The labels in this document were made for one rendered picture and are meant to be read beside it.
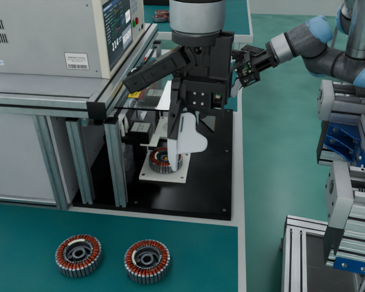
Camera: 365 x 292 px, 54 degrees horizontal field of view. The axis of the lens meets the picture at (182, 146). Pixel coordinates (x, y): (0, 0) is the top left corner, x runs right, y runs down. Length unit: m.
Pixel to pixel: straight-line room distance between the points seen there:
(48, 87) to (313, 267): 1.29
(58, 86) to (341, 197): 0.72
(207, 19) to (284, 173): 2.08
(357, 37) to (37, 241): 0.98
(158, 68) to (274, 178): 1.97
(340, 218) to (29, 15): 0.87
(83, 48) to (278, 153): 1.95
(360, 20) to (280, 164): 1.70
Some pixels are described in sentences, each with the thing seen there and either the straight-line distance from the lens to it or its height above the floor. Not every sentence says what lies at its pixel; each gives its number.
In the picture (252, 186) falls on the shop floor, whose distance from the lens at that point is 2.34.
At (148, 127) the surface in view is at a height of 0.92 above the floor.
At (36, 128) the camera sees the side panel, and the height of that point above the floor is 1.03.
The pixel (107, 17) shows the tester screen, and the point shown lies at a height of 1.26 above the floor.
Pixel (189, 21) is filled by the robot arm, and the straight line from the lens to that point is 0.48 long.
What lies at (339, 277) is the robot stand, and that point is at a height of 0.21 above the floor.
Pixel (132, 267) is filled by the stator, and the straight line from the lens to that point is 0.90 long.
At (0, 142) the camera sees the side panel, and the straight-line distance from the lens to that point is 1.07.
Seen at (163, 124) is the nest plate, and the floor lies 0.78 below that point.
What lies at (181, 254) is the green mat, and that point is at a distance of 0.96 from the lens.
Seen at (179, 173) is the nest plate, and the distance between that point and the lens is 1.15.
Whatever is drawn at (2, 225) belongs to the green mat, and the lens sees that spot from 1.14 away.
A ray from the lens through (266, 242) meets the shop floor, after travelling 2.02.
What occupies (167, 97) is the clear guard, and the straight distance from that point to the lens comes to 0.97.
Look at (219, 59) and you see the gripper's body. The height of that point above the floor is 1.32.
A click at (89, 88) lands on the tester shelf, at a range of 0.93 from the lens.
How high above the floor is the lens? 1.50
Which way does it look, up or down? 34 degrees down
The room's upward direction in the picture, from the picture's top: straight up
